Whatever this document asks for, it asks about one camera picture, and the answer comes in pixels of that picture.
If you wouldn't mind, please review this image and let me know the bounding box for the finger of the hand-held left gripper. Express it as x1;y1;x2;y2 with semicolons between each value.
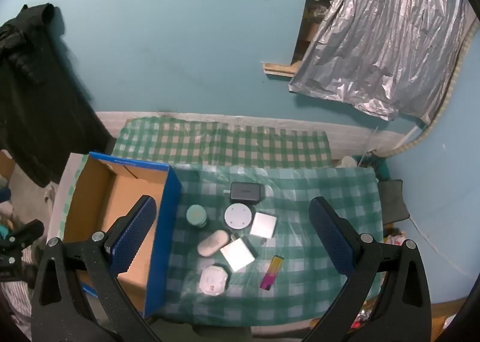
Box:
0;252;36;283
0;219;45;250

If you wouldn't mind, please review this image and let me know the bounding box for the blue cardboard box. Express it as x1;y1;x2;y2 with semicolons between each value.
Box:
62;152;183;320

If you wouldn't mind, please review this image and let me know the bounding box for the grey striped garment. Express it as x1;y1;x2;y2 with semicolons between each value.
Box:
0;278;34;328

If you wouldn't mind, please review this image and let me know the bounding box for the pink and yellow lighter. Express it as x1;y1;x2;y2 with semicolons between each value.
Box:
260;255;284;289

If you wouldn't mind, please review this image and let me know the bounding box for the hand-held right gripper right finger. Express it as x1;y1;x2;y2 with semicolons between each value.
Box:
308;196;432;342

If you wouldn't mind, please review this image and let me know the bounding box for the round white disc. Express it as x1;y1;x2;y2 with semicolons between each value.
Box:
224;203;253;231

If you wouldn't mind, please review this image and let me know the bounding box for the dark grey wall charger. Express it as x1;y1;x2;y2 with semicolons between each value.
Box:
224;182;265;204

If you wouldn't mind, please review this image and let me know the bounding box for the white square pad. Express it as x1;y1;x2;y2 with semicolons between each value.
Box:
249;212;278;239

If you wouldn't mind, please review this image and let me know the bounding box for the teal round jar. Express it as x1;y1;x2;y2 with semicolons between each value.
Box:
186;204;208;229

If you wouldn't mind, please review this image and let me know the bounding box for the white oval case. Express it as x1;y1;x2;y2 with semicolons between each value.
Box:
197;230;230;257

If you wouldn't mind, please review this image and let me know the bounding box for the green and beige checkered cloth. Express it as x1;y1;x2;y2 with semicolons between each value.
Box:
112;117;332;170

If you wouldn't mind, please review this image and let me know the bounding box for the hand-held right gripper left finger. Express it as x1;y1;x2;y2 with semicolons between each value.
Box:
32;195;166;342

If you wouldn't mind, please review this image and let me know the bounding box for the beige braided trim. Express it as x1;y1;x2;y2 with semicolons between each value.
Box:
390;23;479;157

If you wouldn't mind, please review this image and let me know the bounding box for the dark green cushion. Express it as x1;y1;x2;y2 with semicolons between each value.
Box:
377;179;411;222

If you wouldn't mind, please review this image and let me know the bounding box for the white wall charger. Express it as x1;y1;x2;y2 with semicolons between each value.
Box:
220;235;259;272

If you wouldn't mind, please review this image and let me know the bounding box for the black hanging garment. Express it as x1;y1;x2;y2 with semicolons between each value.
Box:
0;3;113;189

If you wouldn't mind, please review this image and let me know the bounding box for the wooden window sill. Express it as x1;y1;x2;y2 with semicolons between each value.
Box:
262;62;299;79

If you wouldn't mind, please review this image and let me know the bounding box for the green checked plastic sheet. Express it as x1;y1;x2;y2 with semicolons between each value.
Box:
154;164;385;328

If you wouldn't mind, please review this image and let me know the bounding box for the silver foil sheet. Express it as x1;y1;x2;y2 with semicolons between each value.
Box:
289;0;479;123

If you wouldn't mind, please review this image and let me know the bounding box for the white octagonal container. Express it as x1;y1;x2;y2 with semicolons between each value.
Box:
199;264;230;295

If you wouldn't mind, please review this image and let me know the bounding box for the white cloth bundle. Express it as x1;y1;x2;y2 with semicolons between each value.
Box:
335;156;361;169

